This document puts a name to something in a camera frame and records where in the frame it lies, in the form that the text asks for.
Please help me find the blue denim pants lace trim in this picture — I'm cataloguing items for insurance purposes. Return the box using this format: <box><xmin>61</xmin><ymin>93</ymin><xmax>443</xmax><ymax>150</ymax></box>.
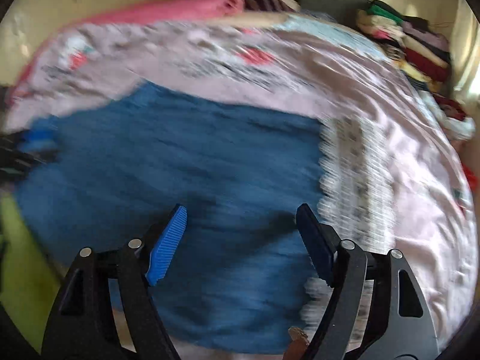
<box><xmin>15</xmin><ymin>83</ymin><xmax>324</xmax><ymax>354</ymax></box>

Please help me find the right hand red nail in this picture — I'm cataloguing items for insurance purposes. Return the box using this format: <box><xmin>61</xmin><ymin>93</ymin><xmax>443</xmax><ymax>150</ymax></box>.
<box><xmin>283</xmin><ymin>327</ymin><xmax>309</xmax><ymax>360</ymax></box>

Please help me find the pink strawberry print bedsheet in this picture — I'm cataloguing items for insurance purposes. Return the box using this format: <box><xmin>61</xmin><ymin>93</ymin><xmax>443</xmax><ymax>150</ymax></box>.
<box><xmin>2</xmin><ymin>21</ymin><xmax>479</xmax><ymax>359</ymax></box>

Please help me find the light blue patterned pillow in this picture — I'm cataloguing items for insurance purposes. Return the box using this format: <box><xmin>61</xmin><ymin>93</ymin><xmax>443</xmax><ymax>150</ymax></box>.
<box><xmin>272</xmin><ymin>15</ymin><xmax>389</xmax><ymax>62</ymax></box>

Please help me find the pile of folded clothes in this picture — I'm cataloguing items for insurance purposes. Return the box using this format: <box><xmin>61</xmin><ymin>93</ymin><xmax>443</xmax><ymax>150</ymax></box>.
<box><xmin>355</xmin><ymin>0</ymin><xmax>475</xmax><ymax>143</ymax></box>

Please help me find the pink crumpled blanket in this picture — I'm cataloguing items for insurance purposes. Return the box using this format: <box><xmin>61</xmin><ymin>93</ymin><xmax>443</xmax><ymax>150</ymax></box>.
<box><xmin>1</xmin><ymin>0</ymin><xmax>244</xmax><ymax>83</ymax></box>

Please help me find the striped dark garment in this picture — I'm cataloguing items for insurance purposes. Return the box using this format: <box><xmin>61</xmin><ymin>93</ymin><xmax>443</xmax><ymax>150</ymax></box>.
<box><xmin>244</xmin><ymin>0</ymin><xmax>300</xmax><ymax>12</ymax></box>

